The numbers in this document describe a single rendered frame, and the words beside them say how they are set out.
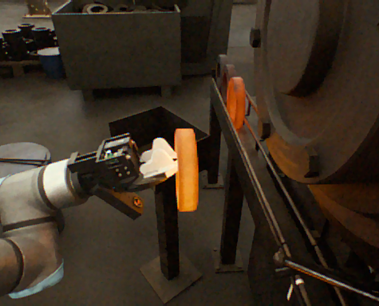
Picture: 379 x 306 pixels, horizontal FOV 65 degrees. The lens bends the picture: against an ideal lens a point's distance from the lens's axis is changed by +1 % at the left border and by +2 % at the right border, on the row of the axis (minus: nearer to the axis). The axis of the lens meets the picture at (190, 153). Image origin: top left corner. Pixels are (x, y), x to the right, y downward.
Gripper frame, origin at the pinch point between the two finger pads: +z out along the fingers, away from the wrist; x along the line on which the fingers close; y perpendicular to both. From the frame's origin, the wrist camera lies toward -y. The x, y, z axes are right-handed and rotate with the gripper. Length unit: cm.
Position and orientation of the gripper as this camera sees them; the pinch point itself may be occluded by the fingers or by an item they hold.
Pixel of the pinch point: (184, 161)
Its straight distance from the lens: 55.4
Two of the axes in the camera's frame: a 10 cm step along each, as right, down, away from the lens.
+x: -0.6, -5.7, 8.2
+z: 9.6, -2.6, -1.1
